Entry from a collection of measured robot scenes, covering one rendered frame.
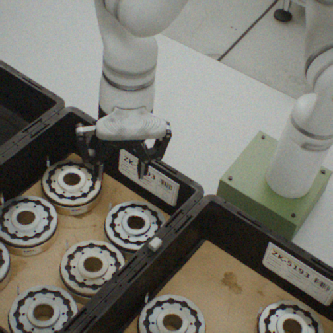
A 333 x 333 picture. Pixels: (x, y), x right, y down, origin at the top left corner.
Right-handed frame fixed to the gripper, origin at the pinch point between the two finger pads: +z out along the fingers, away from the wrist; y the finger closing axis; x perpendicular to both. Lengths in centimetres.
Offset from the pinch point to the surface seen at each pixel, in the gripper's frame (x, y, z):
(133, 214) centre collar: -1.7, -3.1, 13.5
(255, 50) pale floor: -147, -74, 100
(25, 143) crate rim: -12.8, 14.2, 7.2
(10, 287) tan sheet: 8.5, 17.2, 17.3
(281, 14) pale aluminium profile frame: -168, -89, 98
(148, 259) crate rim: 11.6, -3.5, 7.2
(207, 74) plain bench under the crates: -55, -27, 30
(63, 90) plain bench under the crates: -50, 7, 30
